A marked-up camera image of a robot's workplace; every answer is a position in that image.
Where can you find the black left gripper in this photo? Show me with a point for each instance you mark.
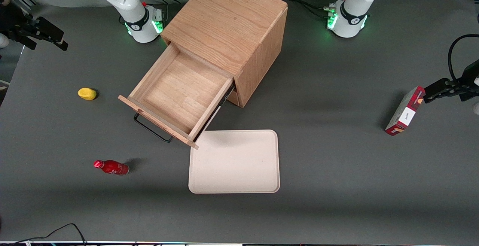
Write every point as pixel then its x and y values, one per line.
pixel 469 74

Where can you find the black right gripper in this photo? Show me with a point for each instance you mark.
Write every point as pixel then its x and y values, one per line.
pixel 11 23

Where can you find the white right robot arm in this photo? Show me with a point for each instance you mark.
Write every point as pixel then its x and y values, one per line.
pixel 123 2

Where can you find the oak wooden drawer cabinet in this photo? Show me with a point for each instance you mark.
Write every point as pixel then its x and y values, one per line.
pixel 224 21

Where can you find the red and white carton box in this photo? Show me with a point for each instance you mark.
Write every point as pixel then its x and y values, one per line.
pixel 406 111

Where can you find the yellow lemon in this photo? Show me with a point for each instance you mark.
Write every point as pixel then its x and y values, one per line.
pixel 87 94

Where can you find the red bottle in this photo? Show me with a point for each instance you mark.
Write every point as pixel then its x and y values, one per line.
pixel 112 167

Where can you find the beige rectangular tray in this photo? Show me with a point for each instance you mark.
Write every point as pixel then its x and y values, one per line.
pixel 234 161

